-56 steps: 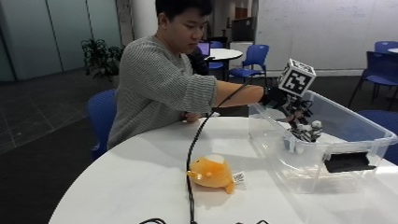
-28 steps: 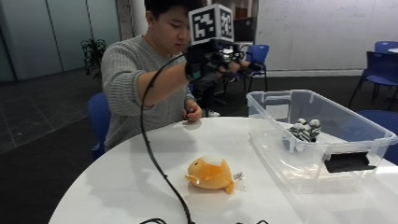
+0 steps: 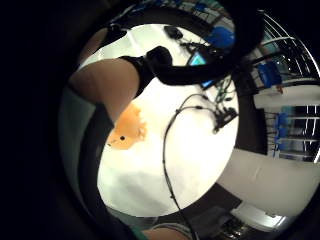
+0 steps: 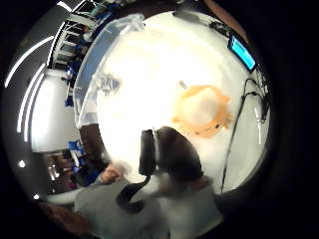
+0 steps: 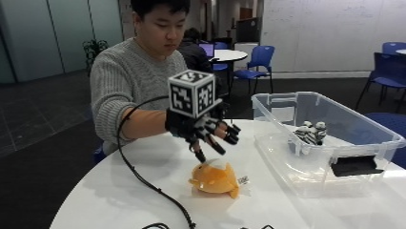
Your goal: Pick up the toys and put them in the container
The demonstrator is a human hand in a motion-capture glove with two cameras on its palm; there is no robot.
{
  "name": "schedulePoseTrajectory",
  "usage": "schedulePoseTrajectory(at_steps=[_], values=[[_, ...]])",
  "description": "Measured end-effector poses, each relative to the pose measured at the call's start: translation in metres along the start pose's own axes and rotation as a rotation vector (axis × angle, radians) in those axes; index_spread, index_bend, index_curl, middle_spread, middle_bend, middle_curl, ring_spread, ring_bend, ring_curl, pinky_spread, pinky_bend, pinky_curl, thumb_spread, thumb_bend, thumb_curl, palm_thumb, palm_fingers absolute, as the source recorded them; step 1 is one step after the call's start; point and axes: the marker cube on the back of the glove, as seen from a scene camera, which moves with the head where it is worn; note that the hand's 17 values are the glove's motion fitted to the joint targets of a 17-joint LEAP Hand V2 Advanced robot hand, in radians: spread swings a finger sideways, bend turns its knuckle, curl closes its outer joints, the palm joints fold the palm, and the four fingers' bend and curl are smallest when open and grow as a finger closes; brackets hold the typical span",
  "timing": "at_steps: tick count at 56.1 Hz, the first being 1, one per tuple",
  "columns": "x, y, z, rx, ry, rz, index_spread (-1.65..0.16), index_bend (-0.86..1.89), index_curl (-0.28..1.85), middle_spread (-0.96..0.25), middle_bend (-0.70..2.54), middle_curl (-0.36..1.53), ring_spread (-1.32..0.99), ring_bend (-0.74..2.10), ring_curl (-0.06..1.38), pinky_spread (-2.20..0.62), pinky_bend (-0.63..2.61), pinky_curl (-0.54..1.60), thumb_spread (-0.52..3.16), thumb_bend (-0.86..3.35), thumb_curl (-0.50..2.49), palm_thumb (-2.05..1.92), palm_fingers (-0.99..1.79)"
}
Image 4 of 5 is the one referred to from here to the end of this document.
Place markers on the background shelving rack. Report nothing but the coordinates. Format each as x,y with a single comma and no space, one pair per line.
68,43

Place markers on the small grey object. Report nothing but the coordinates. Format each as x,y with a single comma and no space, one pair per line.
182,84

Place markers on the clear plastic storage bin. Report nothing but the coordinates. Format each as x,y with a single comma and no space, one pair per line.
89,73

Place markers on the the person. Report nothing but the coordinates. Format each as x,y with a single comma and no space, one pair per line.
172,215

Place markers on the blue chair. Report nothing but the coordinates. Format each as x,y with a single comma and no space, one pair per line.
75,148

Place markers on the orange soft toy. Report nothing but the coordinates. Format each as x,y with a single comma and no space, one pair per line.
202,111

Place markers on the tablet with blue screen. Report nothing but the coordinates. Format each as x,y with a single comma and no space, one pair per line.
242,52

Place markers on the blue and clear small object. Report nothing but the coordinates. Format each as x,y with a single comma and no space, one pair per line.
109,83

